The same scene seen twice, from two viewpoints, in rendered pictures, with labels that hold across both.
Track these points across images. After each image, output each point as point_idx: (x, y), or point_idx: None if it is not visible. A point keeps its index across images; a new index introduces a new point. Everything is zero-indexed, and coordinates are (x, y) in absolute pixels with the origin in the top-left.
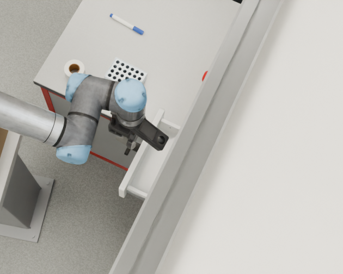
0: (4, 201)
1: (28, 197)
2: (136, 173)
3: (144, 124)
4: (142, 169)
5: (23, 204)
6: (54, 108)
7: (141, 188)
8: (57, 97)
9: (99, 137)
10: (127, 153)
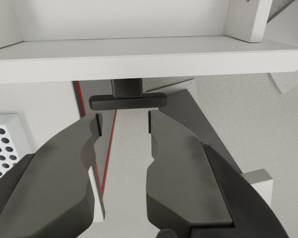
0: (221, 147)
1: (176, 107)
2: (177, 34)
3: None
4: (159, 24)
5: (187, 111)
6: (107, 151)
7: (213, 0)
8: (100, 175)
9: (104, 93)
10: (162, 97)
